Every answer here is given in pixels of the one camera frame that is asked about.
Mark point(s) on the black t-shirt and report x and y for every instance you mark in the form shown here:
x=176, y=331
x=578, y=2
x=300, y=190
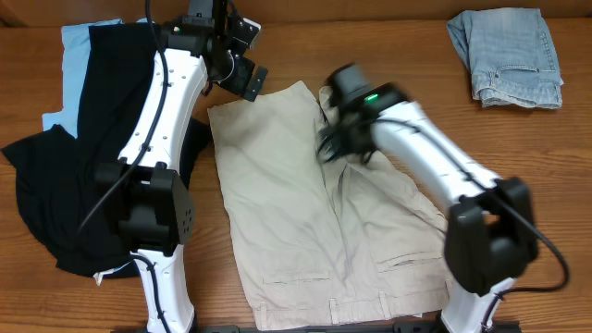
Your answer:
x=55, y=172

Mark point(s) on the beige khaki shorts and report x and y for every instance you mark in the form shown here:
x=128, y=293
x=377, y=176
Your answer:
x=321, y=244

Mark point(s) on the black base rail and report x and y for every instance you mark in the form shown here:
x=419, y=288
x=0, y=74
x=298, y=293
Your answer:
x=314, y=329

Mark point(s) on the folded light blue jeans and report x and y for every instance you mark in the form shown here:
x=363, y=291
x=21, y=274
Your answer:
x=510, y=56

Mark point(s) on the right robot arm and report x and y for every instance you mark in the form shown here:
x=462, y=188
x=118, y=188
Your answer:
x=489, y=240

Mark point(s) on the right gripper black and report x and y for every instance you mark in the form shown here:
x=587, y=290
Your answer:
x=335, y=147

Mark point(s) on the light blue shirt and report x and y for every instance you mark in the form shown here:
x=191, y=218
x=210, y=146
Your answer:
x=77, y=48

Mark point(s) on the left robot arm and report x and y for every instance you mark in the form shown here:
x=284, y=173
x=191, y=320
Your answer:
x=144, y=199

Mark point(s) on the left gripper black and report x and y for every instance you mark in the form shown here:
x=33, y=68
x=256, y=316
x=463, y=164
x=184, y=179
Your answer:
x=250, y=80

